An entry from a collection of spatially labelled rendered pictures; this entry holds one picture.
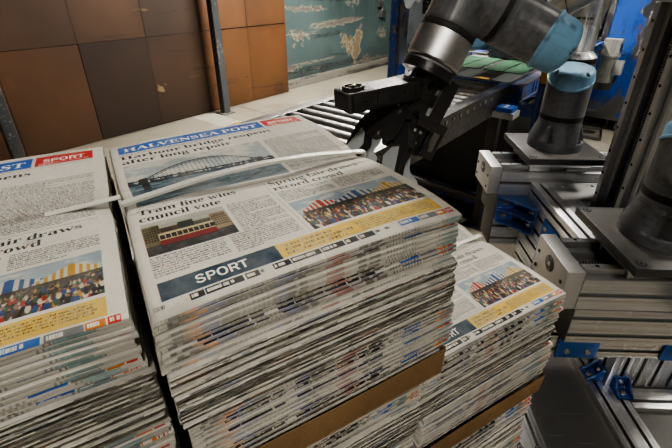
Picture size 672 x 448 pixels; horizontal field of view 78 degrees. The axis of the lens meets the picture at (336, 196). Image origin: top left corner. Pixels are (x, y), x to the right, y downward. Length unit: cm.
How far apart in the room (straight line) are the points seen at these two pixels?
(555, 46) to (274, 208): 41
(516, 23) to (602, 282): 54
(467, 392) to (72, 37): 380
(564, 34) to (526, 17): 5
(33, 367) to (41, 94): 372
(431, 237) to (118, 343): 27
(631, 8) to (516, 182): 331
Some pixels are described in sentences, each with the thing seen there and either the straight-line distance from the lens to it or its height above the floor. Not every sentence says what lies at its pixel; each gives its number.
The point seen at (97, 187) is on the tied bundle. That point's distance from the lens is 52.
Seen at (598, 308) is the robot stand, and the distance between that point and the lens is 98.
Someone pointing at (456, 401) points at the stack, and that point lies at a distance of 69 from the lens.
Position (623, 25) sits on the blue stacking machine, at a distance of 454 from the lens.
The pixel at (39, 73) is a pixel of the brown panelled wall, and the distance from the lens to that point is 399.
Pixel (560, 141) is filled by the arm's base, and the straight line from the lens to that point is 134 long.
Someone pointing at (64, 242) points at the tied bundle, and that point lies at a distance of 43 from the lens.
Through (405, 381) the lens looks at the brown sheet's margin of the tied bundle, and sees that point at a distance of 51.
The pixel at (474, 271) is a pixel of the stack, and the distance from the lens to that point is 73.
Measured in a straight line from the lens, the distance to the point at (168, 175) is 51.
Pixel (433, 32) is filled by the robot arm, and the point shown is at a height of 120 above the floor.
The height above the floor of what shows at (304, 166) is 106.
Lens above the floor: 126
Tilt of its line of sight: 28 degrees down
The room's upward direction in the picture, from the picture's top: straight up
